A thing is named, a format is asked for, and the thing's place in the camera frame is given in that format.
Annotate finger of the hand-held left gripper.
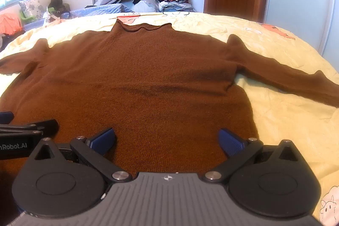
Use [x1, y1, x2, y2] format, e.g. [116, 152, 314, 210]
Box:
[0, 119, 59, 137]
[0, 111, 14, 125]

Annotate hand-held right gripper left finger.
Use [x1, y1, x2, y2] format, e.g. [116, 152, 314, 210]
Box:
[29, 128, 133, 184]

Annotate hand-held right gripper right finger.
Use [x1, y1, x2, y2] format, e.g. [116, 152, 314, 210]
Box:
[204, 129, 304, 184]

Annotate brown knit sweater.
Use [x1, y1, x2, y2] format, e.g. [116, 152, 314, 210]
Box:
[0, 18, 339, 176]

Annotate yellow cartoon printed blanket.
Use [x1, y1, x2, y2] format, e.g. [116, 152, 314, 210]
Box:
[0, 11, 339, 226]

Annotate dark cloth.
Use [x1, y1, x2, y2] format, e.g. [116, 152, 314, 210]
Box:
[0, 32, 12, 53]

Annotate orange cloth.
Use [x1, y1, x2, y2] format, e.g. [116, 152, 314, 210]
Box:
[0, 13, 22, 35]

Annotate green plastic seat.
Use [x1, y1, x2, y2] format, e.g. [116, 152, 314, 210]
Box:
[19, 10, 36, 25]

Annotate white crumpled paper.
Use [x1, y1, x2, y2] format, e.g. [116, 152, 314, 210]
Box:
[42, 6, 62, 23]

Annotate floral grey pillow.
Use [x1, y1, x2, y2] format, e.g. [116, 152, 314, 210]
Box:
[18, 0, 46, 19]

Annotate dark green plush toy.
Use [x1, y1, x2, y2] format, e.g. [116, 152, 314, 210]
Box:
[48, 0, 71, 15]

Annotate light blue quilted cover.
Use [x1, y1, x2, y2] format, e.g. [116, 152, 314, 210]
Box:
[61, 3, 140, 20]

